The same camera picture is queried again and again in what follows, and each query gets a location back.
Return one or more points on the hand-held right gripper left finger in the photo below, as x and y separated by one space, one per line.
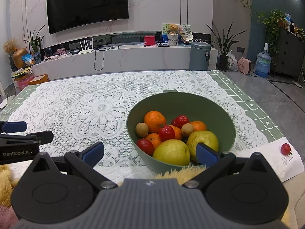
93 152

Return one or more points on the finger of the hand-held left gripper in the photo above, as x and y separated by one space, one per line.
14 127
45 136

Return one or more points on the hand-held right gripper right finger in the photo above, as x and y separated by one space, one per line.
206 153

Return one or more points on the yellow-green pear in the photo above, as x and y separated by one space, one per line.
202 139

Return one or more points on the brown longan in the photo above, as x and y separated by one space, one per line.
187 129
141 129

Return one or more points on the red-green mango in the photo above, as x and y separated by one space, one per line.
171 152

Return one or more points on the red cherry tomato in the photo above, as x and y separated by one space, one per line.
286 149
145 146
180 121
166 133

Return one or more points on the green colander bowl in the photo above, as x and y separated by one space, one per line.
181 102

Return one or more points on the yellow fluffy rug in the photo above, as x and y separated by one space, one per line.
7 183

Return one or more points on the pink box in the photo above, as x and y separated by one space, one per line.
23 83

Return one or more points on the white lace tablecloth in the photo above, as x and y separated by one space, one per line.
83 105

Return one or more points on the orange cardboard box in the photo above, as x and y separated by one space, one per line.
39 79

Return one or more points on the white paper sheet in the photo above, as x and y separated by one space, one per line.
269 157

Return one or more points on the green checked table mat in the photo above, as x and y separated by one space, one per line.
250 105

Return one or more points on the pink fluffy rug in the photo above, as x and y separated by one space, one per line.
7 217

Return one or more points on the gold vase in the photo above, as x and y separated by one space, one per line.
19 58

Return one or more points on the blue snack bag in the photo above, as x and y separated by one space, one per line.
28 59

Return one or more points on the dried yellow flowers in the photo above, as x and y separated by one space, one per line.
10 46

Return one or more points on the pink photo card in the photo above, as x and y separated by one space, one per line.
61 51

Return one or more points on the green plant in glass vase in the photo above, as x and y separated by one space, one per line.
35 43

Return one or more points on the long-leaf plant in black pot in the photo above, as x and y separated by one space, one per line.
223 62

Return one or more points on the white router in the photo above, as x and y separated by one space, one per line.
85 50

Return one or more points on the white plastic bag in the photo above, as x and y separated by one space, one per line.
232 62

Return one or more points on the pink heater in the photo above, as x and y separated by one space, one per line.
245 66

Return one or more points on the grey trash bin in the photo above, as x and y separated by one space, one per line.
200 57

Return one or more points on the blue water bottle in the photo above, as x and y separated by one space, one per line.
262 63

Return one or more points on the white marble television console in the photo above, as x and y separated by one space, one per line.
143 57

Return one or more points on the white kitchen scale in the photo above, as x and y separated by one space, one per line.
163 44

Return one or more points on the white pot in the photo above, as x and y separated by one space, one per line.
172 40

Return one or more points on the printed round fan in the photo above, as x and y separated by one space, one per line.
186 33

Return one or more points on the red box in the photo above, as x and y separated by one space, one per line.
149 40

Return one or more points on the dark grey cabinet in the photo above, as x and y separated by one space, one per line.
289 54

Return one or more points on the brown teddy bear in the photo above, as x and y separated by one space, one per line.
172 28

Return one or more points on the green ivy plant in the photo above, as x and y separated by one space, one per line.
272 23

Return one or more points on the black wall television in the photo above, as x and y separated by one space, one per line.
88 4

